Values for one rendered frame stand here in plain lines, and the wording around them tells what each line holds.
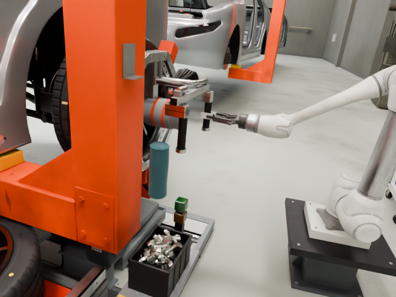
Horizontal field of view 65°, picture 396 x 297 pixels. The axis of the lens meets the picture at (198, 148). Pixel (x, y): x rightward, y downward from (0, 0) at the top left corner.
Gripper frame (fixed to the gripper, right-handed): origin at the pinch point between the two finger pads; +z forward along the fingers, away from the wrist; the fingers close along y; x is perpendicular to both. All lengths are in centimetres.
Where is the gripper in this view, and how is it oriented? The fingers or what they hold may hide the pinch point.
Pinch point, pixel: (207, 115)
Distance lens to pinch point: 158.7
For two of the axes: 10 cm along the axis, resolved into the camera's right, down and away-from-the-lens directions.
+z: -9.4, -2.0, 2.7
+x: 0.9, -9.3, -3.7
